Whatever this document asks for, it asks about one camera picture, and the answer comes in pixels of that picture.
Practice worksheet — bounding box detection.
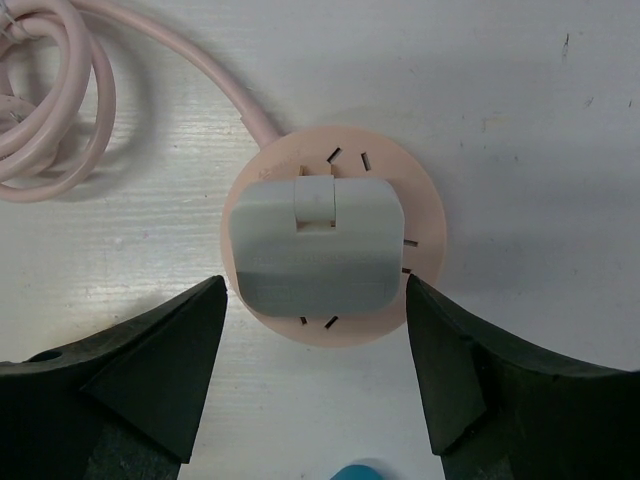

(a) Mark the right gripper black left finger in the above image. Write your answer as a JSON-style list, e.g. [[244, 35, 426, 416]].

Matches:
[[1, 276, 228, 479]]

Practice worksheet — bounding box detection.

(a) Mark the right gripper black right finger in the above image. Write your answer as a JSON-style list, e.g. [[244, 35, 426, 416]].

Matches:
[[406, 276, 639, 479]]

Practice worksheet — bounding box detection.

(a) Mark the white plug adapter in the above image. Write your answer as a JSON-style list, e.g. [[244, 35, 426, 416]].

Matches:
[[229, 175, 405, 317]]

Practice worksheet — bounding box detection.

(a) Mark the blue plug adapter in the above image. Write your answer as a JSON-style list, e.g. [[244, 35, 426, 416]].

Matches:
[[329, 459, 388, 480]]

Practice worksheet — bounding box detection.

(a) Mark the pink coiled cord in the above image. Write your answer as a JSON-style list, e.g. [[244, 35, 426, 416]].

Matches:
[[0, 0, 286, 204]]

